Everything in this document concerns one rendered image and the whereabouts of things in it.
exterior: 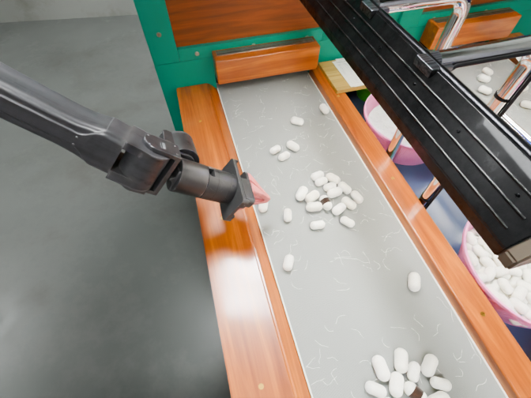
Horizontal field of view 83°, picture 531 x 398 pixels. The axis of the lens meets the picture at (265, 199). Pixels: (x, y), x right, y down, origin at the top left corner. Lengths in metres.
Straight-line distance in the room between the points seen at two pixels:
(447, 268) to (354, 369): 0.26
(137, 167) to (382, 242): 0.49
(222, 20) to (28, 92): 0.58
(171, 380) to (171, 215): 0.73
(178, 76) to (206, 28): 0.15
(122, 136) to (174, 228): 1.15
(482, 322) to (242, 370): 0.41
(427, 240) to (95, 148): 0.61
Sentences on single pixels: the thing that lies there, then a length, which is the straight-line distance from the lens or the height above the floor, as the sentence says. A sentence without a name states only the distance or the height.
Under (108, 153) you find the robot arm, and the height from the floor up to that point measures 1.01.
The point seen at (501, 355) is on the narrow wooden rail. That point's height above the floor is 0.77.
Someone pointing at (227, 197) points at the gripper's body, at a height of 0.88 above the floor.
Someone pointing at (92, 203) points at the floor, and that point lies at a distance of 1.82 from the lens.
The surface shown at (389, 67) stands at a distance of 0.46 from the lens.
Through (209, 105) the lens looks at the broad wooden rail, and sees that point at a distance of 0.90.
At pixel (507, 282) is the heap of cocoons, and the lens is 0.76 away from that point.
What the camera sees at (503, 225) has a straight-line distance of 0.35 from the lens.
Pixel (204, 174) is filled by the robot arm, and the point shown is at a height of 0.93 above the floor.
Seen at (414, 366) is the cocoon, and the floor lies 0.76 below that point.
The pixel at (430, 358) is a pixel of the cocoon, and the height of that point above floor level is 0.76.
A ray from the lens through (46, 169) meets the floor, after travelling 2.12.
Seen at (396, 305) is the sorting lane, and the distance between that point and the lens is 0.64.
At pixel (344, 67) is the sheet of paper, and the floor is 0.78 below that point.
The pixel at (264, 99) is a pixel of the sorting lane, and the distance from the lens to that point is 0.95.
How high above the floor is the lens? 1.31
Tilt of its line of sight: 55 degrees down
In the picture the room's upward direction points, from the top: straight up
